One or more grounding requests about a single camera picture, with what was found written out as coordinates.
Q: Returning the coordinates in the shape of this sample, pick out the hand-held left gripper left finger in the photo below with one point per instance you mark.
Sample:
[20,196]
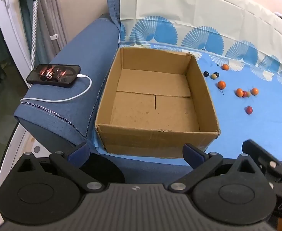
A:
[79,154]

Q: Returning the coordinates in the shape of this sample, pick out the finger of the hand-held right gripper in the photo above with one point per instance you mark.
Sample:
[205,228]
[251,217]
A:
[258,151]

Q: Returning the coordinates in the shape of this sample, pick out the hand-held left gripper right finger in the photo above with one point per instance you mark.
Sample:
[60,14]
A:
[193,155]

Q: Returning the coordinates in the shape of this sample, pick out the red cherry tomato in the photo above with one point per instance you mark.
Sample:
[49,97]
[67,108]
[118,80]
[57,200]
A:
[249,110]

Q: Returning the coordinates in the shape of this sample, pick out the small orange mandarin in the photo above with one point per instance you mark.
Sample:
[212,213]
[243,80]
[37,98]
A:
[239,92]
[225,67]
[254,91]

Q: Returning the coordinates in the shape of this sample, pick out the brown cardboard box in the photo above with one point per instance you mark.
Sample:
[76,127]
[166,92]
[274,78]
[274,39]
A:
[136,105]

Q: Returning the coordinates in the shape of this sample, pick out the orange mandarin with stem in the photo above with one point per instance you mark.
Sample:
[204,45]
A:
[221,84]

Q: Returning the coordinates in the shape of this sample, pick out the blue white fan-print sheet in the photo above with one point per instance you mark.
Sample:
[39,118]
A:
[239,130]

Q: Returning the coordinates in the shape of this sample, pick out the small red round fruit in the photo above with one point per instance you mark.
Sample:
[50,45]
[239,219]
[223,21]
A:
[245,93]

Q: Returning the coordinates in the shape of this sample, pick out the small beige ball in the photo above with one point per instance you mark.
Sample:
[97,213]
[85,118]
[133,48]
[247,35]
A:
[214,77]

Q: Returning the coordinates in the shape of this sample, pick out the black smartphone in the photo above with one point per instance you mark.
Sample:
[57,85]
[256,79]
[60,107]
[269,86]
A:
[52,74]

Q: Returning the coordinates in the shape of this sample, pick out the blue fabric sofa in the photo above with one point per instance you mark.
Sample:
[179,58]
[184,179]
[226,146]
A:
[83,48]

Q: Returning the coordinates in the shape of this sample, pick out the white plastic clip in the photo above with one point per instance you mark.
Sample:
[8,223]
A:
[54,37]

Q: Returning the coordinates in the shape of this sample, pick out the grey curtain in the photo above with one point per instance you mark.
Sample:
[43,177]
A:
[52,9]

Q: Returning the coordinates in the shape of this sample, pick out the teal curtain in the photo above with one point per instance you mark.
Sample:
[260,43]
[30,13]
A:
[25,16]

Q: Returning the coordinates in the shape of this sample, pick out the white door frame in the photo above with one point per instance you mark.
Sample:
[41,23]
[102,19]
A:
[8,24]

